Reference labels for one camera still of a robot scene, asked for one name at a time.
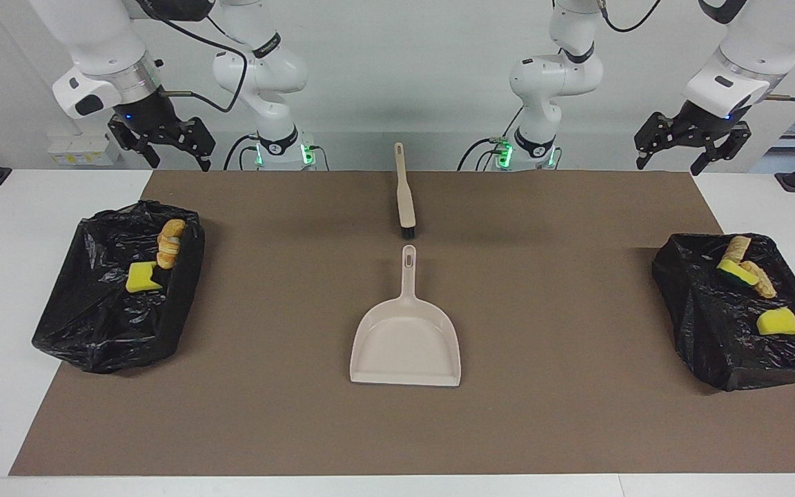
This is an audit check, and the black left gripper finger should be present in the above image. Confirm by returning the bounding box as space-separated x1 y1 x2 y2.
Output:
689 122 752 177
634 113 681 170

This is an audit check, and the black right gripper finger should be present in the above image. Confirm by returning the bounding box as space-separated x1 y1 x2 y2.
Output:
108 119 162 170
178 117 217 173

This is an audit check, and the striped croissant bread piece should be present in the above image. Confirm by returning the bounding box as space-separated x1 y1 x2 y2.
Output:
743 260 778 300
158 219 187 251

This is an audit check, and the small notched yellow sponge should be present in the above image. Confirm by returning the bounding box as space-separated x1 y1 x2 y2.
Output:
716 259 759 288

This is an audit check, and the large notched yellow sponge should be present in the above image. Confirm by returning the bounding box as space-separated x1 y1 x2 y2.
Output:
126 262 164 293

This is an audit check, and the rounded yellow sponge chunk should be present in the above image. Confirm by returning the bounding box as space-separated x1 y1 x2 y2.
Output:
756 307 795 336

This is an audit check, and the beige hand brush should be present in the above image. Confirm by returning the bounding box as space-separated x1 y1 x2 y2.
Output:
393 142 418 240

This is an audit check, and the beige plastic dustpan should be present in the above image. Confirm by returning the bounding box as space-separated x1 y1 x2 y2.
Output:
349 244 462 387

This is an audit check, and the black trash bag bin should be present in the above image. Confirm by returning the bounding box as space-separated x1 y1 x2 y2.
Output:
651 233 795 392
32 200 206 375

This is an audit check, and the brown table mat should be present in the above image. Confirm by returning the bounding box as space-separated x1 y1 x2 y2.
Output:
9 170 795 477

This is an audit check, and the black base cable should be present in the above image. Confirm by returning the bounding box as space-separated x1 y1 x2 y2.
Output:
224 135 260 171
458 137 509 171

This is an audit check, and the white wall socket box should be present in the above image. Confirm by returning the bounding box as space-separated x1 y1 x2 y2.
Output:
48 135 123 166

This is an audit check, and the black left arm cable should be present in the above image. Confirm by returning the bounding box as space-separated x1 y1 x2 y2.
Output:
598 0 795 102

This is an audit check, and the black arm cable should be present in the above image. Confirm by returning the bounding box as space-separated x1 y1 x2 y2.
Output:
598 0 795 102
137 0 248 113

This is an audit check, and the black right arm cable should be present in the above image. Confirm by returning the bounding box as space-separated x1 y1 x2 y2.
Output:
137 0 248 113

